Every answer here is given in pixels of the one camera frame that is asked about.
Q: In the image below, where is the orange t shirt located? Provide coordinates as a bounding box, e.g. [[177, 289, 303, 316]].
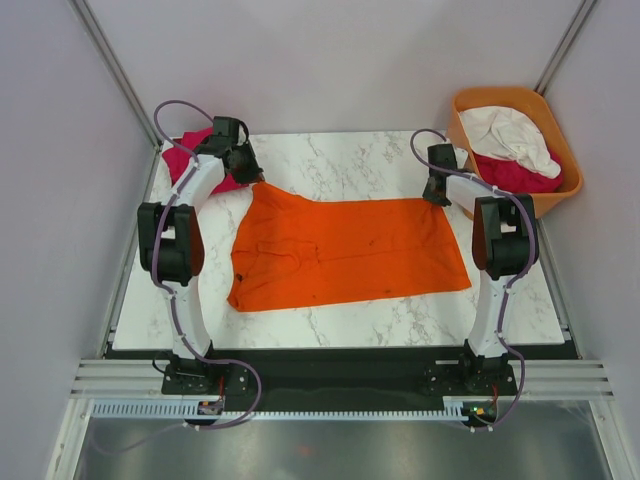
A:
[[228, 183, 471, 313]]

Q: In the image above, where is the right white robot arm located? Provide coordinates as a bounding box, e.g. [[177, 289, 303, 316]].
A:
[[423, 143, 539, 394]]

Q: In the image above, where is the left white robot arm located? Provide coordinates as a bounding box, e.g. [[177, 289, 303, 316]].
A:
[[137, 116, 264, 393]]

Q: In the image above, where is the white t shirt in basket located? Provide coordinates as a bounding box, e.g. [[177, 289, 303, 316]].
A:
[[459, 106, 561, 179]]

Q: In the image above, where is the crimson t shirt in basket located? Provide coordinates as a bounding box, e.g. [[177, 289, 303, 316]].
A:
[[474, 153, 564, 194]]

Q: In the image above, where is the folded pink t shirt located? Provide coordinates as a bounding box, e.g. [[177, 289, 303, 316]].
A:
[[162, 127, 248, 195]]

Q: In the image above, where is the orange plastic basket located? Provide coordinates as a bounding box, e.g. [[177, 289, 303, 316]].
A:
[[447, 86, 583, 219]]

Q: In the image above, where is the right corner aluminium post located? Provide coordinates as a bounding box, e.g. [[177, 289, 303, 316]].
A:
[[534, 0, 600, 96]]

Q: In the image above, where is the corner aluminium post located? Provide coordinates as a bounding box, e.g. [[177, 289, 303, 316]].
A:
[[68, 0, 161, 149], [534, 0, 600, 96]]

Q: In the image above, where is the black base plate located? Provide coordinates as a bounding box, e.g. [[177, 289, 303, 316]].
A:
[[161, 347, 517, 414]]

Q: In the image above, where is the left corner aluminium post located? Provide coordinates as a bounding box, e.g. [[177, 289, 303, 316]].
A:
[[68, 0, 161, 149]]

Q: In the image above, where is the white slotted cable duct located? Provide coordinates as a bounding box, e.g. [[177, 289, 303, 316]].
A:
[[91, 399, 468, 421]]

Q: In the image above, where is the aluminium rail frame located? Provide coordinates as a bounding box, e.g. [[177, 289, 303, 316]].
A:
[[70, 359, 614, 400]]

